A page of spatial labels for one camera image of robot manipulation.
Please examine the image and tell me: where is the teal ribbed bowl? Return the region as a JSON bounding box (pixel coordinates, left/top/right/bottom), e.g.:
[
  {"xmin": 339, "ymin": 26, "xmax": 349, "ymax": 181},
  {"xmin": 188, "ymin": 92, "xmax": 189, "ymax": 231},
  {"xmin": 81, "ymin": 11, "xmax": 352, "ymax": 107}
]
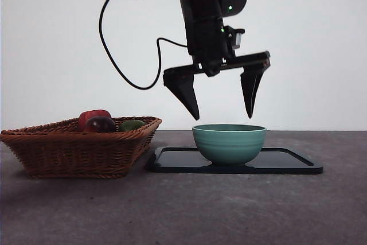
[{"xmin": 192, "ymin": 123, "xmax": 267, "ymax": 168}]

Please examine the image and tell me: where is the green vegetable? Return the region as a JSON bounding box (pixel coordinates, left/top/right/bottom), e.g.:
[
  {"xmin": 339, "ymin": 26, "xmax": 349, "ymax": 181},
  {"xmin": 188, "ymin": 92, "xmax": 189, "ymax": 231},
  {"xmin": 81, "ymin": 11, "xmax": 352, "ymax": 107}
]
[{"xmin": 118, "ymin": 119, "xmax": 146, "ymax": 133}]

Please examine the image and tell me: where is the dark rectangular tray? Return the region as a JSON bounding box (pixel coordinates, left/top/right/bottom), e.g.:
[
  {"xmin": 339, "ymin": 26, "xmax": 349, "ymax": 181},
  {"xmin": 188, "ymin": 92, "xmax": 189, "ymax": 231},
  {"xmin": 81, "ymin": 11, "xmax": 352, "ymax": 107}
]
[{"xmin": 147, "ymin": 146, "xmax": 324, "ymax": 175}]

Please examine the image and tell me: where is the dark purple round fruit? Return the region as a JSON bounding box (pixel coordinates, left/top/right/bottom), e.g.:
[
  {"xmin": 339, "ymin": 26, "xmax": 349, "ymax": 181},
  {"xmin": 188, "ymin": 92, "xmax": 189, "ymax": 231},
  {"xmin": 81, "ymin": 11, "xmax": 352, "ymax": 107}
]
[{"xmin": 84, "ymin": 116, "xmax": 117, "ymax": 134}]

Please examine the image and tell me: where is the red bell pepper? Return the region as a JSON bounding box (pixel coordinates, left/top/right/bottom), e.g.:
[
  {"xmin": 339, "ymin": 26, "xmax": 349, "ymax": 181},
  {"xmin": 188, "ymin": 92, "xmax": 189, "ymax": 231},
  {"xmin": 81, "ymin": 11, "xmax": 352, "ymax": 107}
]
[{"xmin": 78, "ymin": 109, "xmax": 112, "ymax": 133}]

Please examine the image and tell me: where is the brown wicker basket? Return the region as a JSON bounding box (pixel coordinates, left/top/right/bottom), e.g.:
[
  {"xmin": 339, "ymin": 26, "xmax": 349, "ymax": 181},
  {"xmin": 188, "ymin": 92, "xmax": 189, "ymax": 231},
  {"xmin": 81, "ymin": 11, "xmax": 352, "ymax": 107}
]
[{"xmin": 0, "ymin": 116, "xmax": 163, "ymax": 180}]

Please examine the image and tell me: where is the left gripper grey camera box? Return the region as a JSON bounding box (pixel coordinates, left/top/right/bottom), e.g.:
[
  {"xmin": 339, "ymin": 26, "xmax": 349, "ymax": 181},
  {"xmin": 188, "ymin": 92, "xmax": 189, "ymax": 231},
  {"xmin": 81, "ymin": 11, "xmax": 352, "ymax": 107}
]
[{"xmin": 228, "ymin": 26, "xmax": 246, "ymax": 51}]

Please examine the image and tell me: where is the long black cable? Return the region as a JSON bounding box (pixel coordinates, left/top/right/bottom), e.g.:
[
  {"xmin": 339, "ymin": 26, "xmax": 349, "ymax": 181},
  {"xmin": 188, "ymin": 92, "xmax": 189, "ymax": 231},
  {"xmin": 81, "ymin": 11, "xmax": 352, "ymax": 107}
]
[{"xmin": 98, "ymin": 0, "xmax": 190, "ymax": 91}]

